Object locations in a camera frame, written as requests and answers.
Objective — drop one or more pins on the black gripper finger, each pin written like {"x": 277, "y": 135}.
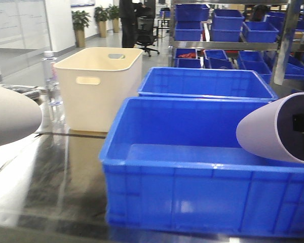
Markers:
{"x": 302, "y": 127}

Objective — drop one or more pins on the purple plastic cup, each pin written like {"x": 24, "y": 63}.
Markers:
{"x": 268, "y": 131}

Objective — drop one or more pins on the beige plastic cup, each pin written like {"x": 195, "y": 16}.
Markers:
{"x": 19, "y": 116}

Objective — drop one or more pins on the front blue plastic bin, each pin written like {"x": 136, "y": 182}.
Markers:
{"x": 175, "y": 165}

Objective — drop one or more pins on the blue plastic bin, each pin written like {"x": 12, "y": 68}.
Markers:
{"x": 175, "y": 165}
{"x": 205, "y": 83}

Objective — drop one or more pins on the rear blue plastic bin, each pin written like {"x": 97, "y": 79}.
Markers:
{"x": 205, "y": 83}

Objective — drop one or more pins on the cream plastic storage bin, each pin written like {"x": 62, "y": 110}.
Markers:
{"x": 94, "y": 82}

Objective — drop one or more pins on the metal shelf with blue bins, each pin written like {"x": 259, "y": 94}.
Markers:
{"x": 203, "y": 25}

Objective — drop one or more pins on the black office chair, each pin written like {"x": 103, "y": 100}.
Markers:
{"x": 145, "y": 35}

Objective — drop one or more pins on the person in dark clothes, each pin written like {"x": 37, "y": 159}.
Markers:
{"x": 127, "y": 14}

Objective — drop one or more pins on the potted plant in planter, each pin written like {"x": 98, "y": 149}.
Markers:
{"x": 80, "y": 21}

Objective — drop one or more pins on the clear plastic water bottle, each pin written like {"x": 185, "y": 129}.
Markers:
{"x": 52, "y": 86}

